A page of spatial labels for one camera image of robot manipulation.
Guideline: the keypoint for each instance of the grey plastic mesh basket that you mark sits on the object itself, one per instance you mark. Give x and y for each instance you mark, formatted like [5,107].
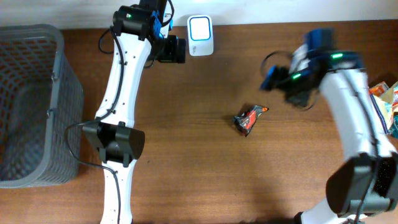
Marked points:
[40,97]

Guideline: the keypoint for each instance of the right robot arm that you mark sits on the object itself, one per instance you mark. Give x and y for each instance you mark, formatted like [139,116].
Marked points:
[366,184]

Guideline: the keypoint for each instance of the yellow snack bag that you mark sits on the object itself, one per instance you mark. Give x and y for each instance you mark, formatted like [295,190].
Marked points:
[386,107]

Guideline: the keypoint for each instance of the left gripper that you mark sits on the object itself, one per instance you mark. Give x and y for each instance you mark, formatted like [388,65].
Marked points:
[171,53]

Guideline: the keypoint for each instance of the white barcode scanner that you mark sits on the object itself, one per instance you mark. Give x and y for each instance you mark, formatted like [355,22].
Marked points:
[200,35]

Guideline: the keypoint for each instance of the silver dark snack packet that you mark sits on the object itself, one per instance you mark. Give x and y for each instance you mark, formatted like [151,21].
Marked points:
[245,122]

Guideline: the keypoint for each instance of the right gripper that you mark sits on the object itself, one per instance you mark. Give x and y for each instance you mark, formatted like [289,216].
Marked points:
[276,78]

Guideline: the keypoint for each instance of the blue mouthwash bottle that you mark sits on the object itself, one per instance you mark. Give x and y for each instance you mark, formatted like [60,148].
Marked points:
[394,127]

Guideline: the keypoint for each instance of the orange tissue pack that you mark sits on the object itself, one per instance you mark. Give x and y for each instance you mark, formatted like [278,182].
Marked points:
[379,89]

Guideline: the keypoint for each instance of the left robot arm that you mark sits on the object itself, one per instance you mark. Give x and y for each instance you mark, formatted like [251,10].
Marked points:
[140,34]

